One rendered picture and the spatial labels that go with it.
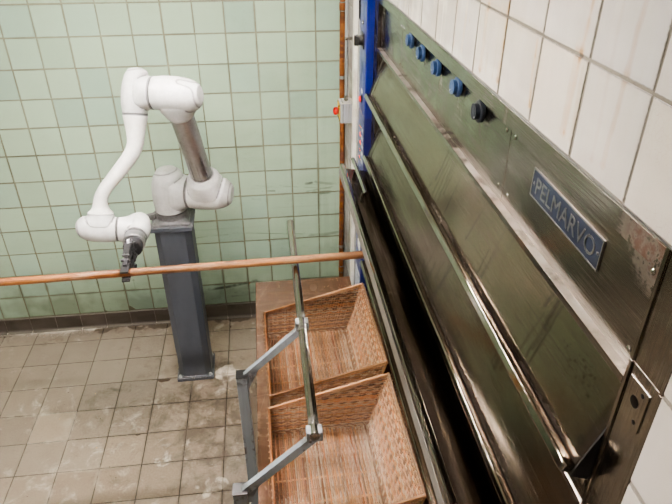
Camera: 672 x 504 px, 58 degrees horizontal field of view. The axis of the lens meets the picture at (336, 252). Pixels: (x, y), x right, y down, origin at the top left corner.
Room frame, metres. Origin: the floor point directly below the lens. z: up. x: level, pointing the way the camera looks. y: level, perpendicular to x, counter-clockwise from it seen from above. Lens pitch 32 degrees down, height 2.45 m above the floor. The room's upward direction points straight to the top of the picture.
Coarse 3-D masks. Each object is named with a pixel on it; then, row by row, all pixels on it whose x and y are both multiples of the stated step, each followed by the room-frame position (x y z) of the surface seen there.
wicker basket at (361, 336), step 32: (352, 288) 2.31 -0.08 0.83; (288, 320) 2.27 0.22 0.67; (320, 320) 2.29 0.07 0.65; (352, 320) 2.27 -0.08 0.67; (288, 352) 2.14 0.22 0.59; (320, 352) 2.14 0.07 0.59; (352, 352) 2.13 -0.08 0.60; (384, 352) 1.83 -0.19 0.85; (288, 384) 1.93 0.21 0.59; (320, 384) 1.74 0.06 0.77
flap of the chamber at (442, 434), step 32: (384, 224) 1.89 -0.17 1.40; (384, 256) 1.66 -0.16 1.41; (384, 320) 1.33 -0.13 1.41; (416, 320) 1.34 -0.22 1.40; (416, 352) 1.19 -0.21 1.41; (448, 384) 1.09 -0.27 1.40; (416, 416) 0.97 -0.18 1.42; (448, 416) 0.98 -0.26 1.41; (448, 448) 0.88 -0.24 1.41; (480, 480) 0.81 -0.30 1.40
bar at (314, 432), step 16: (288, 224) 2.30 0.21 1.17; (304, 320) 1.63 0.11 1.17; (288, 336) 1.62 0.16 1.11; (304, 336) 1.54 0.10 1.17; (272, 352) 1.61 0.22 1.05; (304, 352) 1.47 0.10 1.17; (256, 368) 1.60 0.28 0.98; (304, 368) 1.39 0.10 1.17; (240, 384) 1.59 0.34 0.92; (304, 384) 1.33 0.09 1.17; (240, 400) 1.59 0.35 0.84; (320, 432) 1.14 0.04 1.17; (304, 448) 1.14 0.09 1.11; (256, 464) 1.59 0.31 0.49; (272, 464) 1.14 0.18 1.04; (256, 480) 1.13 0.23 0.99; (240, 496) 1.11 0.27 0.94; (256, 496) 1.59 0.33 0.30
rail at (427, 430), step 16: (352, 192) 2.07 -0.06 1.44; (368, 240) 1.71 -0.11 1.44; (368, 256) 1.63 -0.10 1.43; (384, 288) 1.44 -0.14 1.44; (384, 304) 1.37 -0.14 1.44; (400, 336) 1.22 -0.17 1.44; (400, 352) 1.16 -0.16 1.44; (416, 384) 1.05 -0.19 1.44; (416, 400) 1.00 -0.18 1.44; (432, 432) 0.90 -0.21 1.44; (432, 448) 0.86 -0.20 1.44; (432, 464) 0.83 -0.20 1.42; (448, 480) 0.78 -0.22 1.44; (448, 496) 0.74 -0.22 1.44
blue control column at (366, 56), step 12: (372, 0) 2.44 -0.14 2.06; (372, 12) 2.44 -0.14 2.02; (360, 24) 2.59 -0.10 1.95; (372, 24) 2.44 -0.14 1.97; (372, 36) 2.44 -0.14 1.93; (360, 48) 2.58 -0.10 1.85; (372, 48) 2.44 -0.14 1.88; (360, 60) 2.57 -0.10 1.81; (372, 60) 2.44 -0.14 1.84; (360, 72) 2.56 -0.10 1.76; (372, 72) 2.44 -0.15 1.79; (360, 84) 2.56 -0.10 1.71; (372, 84) 2.44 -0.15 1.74; (360, 108) 2.54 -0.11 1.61; (360, 276) 2.44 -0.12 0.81
